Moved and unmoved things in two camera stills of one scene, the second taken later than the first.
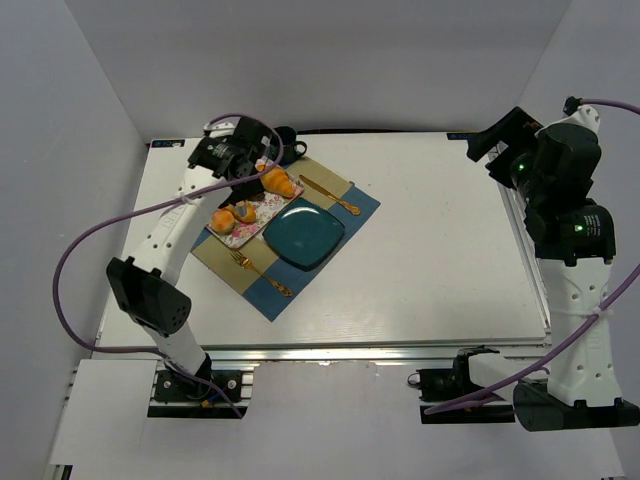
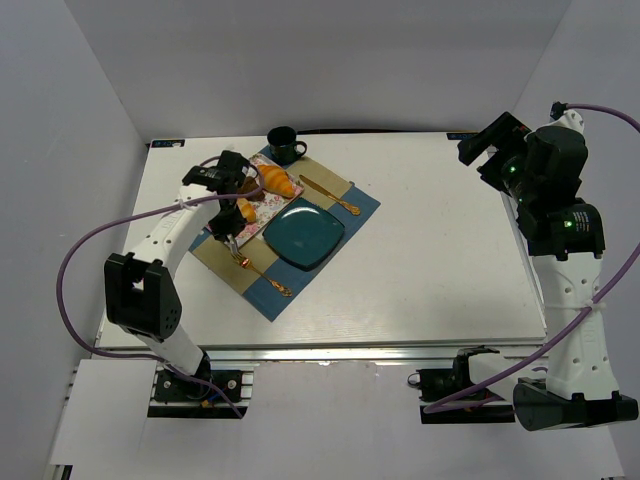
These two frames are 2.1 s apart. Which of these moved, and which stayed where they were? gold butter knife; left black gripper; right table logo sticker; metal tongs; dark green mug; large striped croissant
Moved: left black gripper; metal tongs
Stayed: large striped croissant; gold butter knife; right table logo sticker; dark green mug
